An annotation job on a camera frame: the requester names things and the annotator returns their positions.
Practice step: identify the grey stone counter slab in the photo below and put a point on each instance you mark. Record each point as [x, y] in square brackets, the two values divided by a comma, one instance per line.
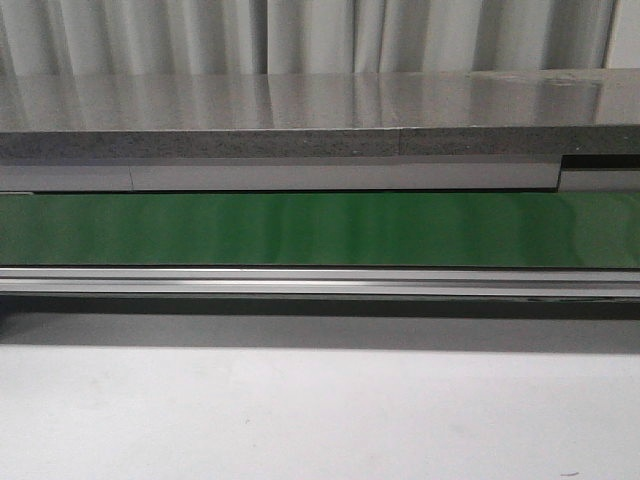
[555, 112]

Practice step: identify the green conveyor belt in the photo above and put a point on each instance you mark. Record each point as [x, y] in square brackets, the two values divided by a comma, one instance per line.
[461, 229]

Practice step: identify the white pleated curtain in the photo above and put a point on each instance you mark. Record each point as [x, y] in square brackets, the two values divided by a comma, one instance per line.
[278, 37]

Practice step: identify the grey panel under counter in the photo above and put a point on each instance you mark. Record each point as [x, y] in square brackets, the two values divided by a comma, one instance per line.
[528, 172]

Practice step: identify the aluminium conveyor frame rail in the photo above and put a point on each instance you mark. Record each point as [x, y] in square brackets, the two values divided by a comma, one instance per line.
[422, 282]

